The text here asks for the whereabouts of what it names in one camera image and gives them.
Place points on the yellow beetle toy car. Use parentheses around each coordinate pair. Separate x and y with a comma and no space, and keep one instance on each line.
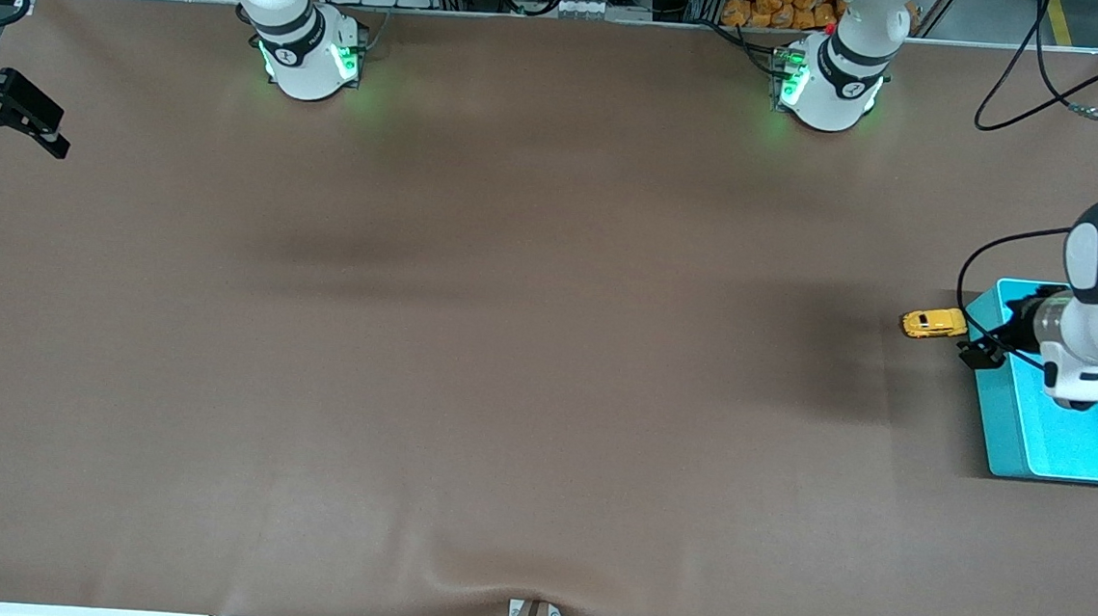
(934,323)

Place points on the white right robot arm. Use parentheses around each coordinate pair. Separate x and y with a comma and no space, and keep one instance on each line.
(310,59)

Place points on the teal plastic bin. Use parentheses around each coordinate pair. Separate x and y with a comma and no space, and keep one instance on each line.
(1061,450)

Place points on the orange snack packets pile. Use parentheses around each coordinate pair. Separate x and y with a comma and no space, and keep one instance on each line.
(773,10)

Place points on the brown table mat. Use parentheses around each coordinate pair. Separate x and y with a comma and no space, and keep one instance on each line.
(543,395)

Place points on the white connector block row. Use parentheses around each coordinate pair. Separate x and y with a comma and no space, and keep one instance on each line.
(580,7)

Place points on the small metal bracket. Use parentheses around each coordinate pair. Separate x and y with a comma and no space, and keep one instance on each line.
(515,615)

